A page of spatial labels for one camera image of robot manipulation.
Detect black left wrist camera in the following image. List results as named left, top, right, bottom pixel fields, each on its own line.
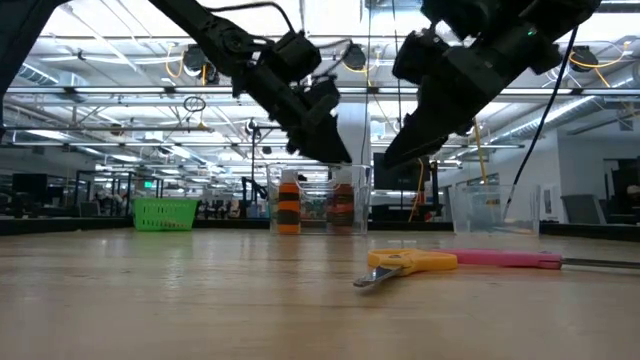
left=272, top=31, right=323, bottom=84

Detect clear handled plastic bin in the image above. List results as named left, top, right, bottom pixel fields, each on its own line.
left=267, top=162, right=374, bottom=236

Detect yellow orange handled scissors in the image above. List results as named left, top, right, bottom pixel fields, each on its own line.
left=353, top=248, right=459, bottom=290

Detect green plastic basket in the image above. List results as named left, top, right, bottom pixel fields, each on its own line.
left=133, top=197, right=200, bottom=233

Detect frosted plastic bin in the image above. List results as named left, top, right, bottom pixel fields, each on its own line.
left=448, top=184, right=542, bottom=236

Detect pink handled scissors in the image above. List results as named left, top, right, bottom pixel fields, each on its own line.
left=433, top=248, right=640, bottom=271

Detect brown paint bottle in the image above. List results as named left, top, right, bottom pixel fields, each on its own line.
left=329, top=169, right=357, bottom=235

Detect black monitor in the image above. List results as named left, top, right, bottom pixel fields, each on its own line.
left=373, top=153, right=432, bottom=193
left=12, top=173, right=49, bottom=194

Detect orange paint bottle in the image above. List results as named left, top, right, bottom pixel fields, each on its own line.
left=277, top=169, right=302, bottom=236

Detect yellow hanging cable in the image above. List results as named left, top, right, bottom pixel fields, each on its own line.
left=472, top=122, right=489, bottom=187

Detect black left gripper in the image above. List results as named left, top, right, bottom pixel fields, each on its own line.
left=232, top=64, right=354, bottom=165

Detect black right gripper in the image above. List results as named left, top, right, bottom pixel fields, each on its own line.
left=382, top=29, right=561, bottom=169

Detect orange hanging cable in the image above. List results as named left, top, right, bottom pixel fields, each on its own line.
left=407, top=159, right=426, bottom=225

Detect white building pillar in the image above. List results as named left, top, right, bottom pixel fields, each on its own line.
left=335, top=102, right=372, bottom=169

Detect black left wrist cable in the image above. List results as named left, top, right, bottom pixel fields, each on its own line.
left=207, top=1, right=351, bottom=56

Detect black hanging cable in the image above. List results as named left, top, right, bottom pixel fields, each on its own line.
left=360, top=0, right=374, bottom=166
left=391, top=0, right=405, bottom=119

